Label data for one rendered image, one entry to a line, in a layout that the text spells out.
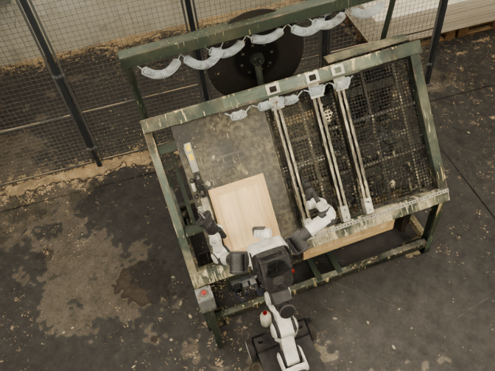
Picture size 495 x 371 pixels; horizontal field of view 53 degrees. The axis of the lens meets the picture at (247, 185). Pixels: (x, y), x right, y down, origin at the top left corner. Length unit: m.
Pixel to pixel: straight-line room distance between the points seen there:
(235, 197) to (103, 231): 2.09
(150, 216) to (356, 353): 2.50
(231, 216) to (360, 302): 1.55
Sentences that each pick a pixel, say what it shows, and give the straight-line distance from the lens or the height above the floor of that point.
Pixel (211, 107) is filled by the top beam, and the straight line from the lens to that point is 3.59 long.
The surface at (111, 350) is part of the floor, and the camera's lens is 4.75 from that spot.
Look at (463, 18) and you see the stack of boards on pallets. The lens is 7.59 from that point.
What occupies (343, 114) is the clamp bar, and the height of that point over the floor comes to 1.56.
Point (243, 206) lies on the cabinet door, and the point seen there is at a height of 1.18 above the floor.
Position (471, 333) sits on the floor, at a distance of 4.74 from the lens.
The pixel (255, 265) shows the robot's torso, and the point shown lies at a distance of 3.31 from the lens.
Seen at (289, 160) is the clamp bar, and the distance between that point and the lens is 3.75.
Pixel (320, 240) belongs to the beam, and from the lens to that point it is 3.96.
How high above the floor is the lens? 4.12
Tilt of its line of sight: 49 degrees down
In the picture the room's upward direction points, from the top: 8 degrees counter-clockwise
